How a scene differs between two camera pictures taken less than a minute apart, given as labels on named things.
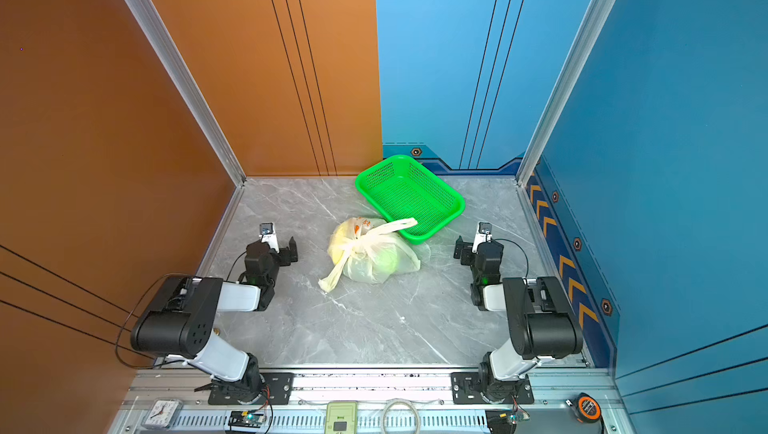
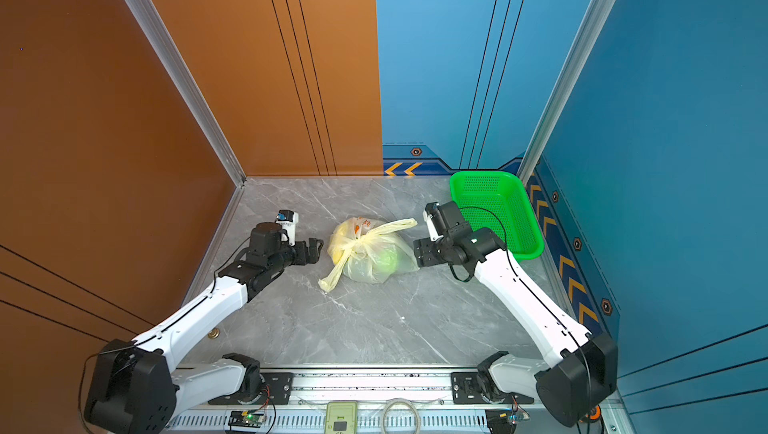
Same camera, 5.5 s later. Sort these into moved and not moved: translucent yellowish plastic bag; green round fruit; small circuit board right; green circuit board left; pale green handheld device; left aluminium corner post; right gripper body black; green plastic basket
Moved: green plastic basket; right gripper body black
Not moved: green circuit board left; small circuit board right; pale green handheld device; green round fruit; translucent yellowish plastic bag; left aluminium corner post
